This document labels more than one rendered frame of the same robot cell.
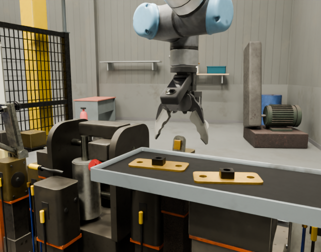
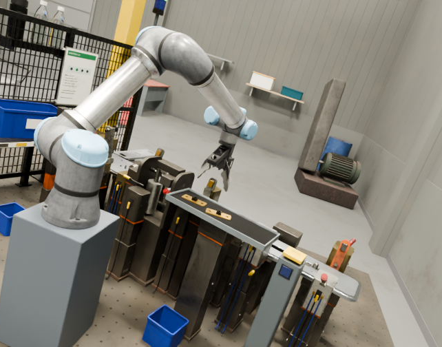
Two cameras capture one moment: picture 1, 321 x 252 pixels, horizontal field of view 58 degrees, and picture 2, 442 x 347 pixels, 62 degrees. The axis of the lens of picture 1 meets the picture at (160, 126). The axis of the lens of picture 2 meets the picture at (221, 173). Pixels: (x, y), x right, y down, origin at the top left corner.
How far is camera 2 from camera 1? 0.82 m
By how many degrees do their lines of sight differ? 7
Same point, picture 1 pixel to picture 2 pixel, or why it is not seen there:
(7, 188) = not seen: hidden behind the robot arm
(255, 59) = (333, 99)
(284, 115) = (342, 169)
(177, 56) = (224, 135)
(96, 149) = (165, 180)
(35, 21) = (127, 38)
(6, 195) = not seen: hidden behind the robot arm
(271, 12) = (374, 47)
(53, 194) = (138, 196)
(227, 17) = (252, 134)
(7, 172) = not seen: hidden behind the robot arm
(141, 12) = (210, 111)
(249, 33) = (342, 62)
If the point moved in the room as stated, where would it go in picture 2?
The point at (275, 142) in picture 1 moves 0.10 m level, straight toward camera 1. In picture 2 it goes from (323, 193) to (322, 194)
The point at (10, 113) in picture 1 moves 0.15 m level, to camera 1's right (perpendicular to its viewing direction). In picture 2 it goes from (111, 133) to (144, 144)
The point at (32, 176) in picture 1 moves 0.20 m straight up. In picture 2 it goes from (120, 180) to (131, 134)
